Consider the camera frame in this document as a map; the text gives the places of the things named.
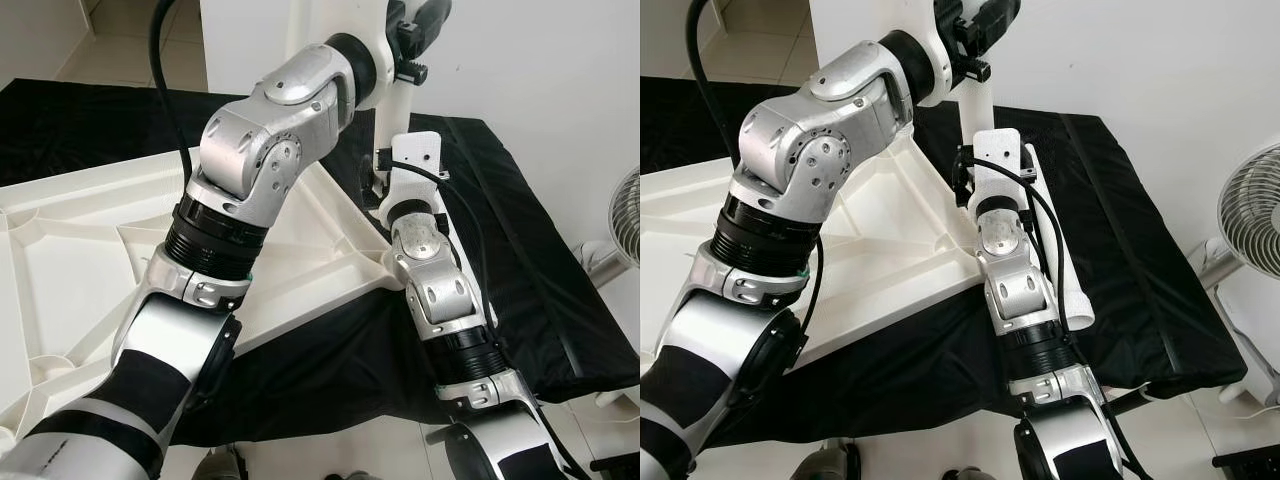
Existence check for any white plastic ribbed tabletop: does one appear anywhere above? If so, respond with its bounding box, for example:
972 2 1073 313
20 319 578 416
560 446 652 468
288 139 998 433
640 130 989 401
0 150 411 456

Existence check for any grey robot left foot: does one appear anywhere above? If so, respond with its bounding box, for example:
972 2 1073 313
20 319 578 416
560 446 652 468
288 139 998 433
790 440 861 480
200 447 246 480

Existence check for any white domed appliance grey band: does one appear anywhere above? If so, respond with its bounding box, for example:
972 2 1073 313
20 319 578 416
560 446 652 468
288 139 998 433
1215 268 1280 406

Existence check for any black floor stand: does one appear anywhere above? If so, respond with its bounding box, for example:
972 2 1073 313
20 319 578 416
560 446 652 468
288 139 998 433
590 452 641 480
1212 445 1280 480

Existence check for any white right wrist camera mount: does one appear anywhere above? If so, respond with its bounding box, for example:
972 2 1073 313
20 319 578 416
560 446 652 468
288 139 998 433
388 133 444 216
968 128 1038 216

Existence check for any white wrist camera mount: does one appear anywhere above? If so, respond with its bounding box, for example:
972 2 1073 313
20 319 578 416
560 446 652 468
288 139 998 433
968 128 1038 216
915 0 969 109
350 0 413 113
388 133 444 216

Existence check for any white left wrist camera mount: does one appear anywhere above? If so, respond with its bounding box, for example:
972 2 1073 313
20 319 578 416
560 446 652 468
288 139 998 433
350 0 413 113
915 0 969 109

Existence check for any white pedestal fan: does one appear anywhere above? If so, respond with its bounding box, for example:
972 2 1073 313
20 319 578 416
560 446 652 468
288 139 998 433
575 165 641 291
1195 143 1280 291

